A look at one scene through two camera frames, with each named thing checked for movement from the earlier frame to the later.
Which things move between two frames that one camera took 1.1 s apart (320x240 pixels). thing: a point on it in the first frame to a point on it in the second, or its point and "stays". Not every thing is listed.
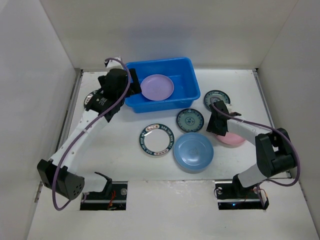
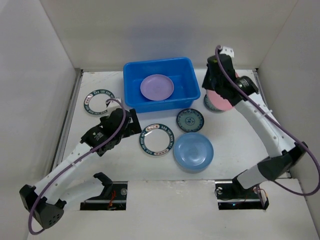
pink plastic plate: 230,138 to 218,102
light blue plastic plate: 193,151 stays
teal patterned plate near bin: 190,120 stays
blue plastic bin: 182,73 stays
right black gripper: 215,125 to 211,81
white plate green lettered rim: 156,139 stays
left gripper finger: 135,87 to 135,126
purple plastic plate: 157,87 stays
